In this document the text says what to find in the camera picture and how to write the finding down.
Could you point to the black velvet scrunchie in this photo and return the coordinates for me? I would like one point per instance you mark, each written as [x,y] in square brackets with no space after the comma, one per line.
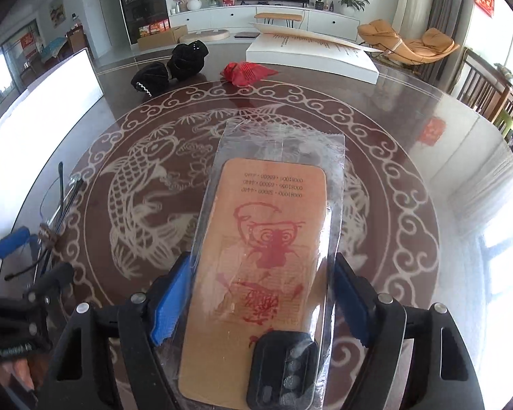
[190,57]

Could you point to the dark glass display cabinet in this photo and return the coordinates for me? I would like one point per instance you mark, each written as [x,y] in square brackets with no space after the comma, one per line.
[141,0]

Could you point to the white panel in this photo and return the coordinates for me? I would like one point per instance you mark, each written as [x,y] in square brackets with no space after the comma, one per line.
[42,98]

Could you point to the clear frame eyeglasses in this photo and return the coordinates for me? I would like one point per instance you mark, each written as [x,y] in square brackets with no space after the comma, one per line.
[62,188]

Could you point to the table with blue cloth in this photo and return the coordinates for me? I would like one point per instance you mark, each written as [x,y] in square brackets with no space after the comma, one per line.
[53,47]

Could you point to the white television cabinet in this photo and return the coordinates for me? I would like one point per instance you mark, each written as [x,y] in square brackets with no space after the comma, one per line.
[222,19]

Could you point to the large leafy potted plant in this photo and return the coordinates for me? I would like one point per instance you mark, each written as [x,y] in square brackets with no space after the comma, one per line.
[350,0]

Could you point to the small potted plant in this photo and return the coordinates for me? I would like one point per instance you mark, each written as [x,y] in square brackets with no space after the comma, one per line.
[319,0]

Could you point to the red pouch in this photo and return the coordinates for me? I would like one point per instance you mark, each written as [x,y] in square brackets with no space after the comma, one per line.
[243,72]

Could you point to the black scrunchie with white trim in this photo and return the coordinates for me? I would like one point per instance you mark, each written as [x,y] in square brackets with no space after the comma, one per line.
[150,79]

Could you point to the wooden chair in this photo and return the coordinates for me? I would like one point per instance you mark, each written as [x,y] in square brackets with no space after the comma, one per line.
[487,85]

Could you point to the round wooden board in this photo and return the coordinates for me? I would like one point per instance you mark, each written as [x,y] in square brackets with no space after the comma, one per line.
[209,35]

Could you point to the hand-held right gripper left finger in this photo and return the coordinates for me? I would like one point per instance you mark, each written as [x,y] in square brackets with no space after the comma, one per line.
[171,303]

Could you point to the white box with open lid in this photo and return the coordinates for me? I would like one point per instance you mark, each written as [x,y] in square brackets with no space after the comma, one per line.
[312,62]

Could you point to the cardboard box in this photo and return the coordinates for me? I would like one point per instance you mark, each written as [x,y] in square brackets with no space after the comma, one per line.
[162,36]

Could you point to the framed wall picture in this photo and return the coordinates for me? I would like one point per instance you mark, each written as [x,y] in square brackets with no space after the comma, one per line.
[57,10]

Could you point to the wooden stool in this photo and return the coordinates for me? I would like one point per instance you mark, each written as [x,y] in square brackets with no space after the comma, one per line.
[278,16]

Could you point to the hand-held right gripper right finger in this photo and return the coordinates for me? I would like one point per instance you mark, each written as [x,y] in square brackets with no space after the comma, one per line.
[350,303]

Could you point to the person's left hand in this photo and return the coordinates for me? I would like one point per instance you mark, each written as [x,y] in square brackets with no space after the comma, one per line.
[22,373]

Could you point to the grey curtain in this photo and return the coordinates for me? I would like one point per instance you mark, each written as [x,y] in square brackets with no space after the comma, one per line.
[451,0]

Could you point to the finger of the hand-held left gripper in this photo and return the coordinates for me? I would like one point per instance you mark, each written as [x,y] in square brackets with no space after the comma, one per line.
[10,240]
[53,276]

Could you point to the phone case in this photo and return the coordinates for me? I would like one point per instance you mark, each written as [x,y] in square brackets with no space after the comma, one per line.
[260,239]

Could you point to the orange lounge chair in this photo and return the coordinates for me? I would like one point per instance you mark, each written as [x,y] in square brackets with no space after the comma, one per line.
[431,47]
[380,34]

